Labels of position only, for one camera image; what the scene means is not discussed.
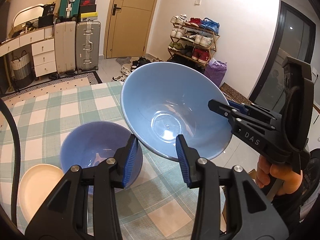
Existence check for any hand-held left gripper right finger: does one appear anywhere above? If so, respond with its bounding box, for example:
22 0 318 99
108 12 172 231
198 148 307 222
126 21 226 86
176 135 290 240

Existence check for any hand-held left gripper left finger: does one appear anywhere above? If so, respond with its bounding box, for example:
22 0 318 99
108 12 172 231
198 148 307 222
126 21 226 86
25 134 139 240

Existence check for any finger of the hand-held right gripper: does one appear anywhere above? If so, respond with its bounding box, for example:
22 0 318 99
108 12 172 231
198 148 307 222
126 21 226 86
208 99 277 130
227 99 283 121

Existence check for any light blue bowl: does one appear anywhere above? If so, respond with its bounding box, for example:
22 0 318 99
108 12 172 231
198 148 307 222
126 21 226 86
120 62 233 161

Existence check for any large cream plate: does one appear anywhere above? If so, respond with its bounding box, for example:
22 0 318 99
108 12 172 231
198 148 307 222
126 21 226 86
19 164 65 224

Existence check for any person's right forearm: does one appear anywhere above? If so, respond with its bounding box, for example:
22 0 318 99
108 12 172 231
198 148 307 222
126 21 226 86
271 190 310 240

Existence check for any person's right hand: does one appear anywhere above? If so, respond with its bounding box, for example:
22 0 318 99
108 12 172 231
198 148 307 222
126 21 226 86
255 153 304 197

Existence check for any purple plastic bag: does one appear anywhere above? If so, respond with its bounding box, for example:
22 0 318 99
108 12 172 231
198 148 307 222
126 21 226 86
204 58 228 88

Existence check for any wooden shoe rack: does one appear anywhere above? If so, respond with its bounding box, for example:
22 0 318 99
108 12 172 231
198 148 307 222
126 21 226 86
167 14 220 68

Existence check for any black framed glass door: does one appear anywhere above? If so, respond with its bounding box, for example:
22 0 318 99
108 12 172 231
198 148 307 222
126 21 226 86
249 0 317 105

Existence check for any pile of shoes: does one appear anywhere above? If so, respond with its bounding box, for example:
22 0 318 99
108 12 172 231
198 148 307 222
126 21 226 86
112 56 165 82

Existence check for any checked teal tablecloth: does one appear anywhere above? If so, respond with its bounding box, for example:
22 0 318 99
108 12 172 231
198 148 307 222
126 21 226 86
0 80 225 240

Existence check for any striped border rug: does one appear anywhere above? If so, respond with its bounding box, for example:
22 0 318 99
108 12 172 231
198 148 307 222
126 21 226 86
0 70 103 103

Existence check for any tan wooden door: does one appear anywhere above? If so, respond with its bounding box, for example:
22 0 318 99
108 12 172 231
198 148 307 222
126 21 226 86
104 0 162 59

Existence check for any silver suitcase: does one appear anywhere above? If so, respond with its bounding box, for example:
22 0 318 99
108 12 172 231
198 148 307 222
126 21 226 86
75 20 102 73

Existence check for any cream suitcase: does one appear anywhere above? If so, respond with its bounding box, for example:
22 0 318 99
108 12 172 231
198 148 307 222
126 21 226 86
54 21 77 73

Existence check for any white vanity desk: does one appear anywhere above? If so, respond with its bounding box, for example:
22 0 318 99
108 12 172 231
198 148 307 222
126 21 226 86
0 26 57 78

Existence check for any woven laundry basket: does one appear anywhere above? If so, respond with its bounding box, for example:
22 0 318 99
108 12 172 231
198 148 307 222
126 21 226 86
10 50 34 89

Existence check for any black bag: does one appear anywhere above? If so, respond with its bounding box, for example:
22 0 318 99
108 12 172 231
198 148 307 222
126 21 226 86
38 4 56 27

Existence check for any teal suitcase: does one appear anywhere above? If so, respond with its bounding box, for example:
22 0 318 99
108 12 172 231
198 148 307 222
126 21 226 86
58 0 85 22

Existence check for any arched mirror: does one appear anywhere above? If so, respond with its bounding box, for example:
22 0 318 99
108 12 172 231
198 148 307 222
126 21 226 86
12 4 45 28

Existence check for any black cable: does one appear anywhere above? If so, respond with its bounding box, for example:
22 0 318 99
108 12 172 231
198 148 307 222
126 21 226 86
0 97 22 230

